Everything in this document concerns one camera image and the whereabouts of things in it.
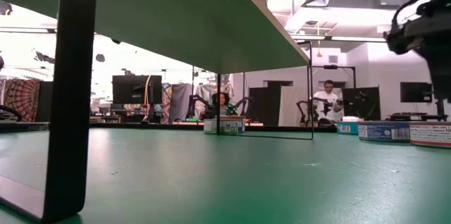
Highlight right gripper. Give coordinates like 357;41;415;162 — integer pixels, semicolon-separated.
383;0;451;101

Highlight silver-lid can red label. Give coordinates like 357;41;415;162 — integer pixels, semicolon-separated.
409;121;451;149

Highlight small silver-lid fish can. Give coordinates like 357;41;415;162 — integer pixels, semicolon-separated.
203;115;247;135
358;120;412;142
336;116;361;135

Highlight wooden shelf riser black legs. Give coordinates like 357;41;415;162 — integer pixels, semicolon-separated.
0;0;314;224

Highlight dark low table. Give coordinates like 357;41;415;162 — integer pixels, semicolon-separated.
389;112;450;123

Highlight black partition panel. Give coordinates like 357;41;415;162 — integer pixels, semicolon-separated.
342;86;382;121
248;80;294;127

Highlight ceiling light bar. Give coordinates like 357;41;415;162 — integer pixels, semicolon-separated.
290;35;388;44

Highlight person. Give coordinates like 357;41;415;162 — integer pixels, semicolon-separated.
206;92;239;119
312;79;345;125

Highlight white partition panel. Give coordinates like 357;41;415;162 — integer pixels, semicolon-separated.
278;86;308;127

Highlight wooden background table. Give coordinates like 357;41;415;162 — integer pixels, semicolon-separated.
172;120;264;127

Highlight green table mat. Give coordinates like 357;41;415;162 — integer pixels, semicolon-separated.
0;127;451;224

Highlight grey hanging cloth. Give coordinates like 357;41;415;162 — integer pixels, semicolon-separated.
168;82;194;116

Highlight black background monitor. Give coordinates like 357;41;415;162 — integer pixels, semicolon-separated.
111;75;163;105

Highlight dark cabinet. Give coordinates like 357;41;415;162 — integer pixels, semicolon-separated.
35;81;54;123

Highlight red patterned tapestry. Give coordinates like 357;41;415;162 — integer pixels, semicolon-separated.
2;77;42;123

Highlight black wall screen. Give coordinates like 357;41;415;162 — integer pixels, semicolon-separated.
400;82;433;104

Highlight black camera stand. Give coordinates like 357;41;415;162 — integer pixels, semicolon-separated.
435;99;449;121

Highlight black table frame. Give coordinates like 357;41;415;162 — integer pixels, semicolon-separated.
0;120;451;137

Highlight yellow hanging cable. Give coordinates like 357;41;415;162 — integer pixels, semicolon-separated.
143;74;153;108

